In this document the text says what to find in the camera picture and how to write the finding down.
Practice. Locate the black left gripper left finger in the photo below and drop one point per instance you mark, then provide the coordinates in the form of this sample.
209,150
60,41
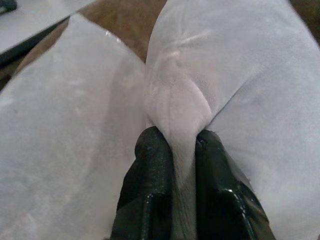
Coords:
150,187

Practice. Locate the black handheld device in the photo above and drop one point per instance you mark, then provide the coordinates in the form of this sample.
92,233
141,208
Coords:
6,5

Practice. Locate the large white table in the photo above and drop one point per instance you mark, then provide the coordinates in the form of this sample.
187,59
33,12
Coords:
30,20

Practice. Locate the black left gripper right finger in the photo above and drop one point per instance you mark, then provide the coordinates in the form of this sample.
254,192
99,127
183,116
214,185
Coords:
220,200

